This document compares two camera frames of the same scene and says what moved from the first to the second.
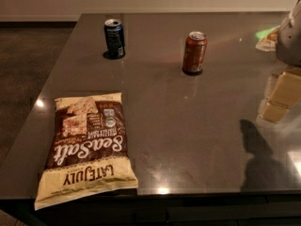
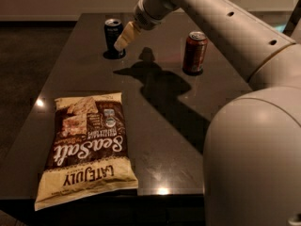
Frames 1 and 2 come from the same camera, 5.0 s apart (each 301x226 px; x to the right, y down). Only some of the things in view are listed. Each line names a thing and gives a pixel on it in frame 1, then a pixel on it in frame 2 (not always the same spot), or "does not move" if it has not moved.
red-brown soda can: [194, 53] does not move
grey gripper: [290, 42] -> [147, 20]
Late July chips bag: [87, 152] does not move
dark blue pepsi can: [114, 36] does not move
